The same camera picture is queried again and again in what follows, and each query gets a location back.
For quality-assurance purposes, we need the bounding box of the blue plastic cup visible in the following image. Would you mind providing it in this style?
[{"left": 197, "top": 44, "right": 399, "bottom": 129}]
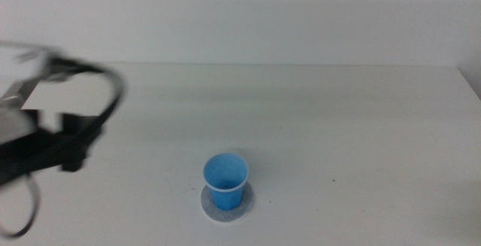
[{"left": 203, "top": 153, "right": 250, "bottom": 211}]

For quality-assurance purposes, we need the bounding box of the round grey felt cup mat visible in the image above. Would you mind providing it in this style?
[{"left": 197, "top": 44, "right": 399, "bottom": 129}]
[{"left": 200, "top": 183, "right": 255, "bottom": 223}]

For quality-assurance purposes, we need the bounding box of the black looping cable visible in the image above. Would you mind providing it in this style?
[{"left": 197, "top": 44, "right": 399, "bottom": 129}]
[
  {"left": 50, "top": 56, "right": 127, "bottom": 141},
  {"left": 0, "top": 172, "right": 41, "bottom": 238}
]

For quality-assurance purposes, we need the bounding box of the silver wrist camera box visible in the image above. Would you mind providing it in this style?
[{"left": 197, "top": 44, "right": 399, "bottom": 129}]
[{"left": 0, "top": 41, "right": 61, "bottom": 145}]

